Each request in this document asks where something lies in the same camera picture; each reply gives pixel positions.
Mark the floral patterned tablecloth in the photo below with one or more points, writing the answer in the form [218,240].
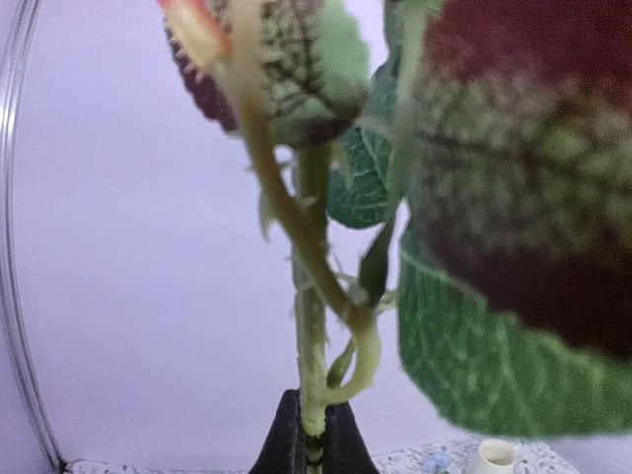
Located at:
[450,455]

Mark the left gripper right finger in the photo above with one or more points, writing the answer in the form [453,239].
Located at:
[345,451]

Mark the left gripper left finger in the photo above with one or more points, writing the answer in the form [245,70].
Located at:
[283,451]

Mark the cream ceramic mug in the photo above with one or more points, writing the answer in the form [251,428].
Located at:
[492,457]

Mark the white rose stem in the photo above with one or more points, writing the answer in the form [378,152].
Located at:
[505,128]

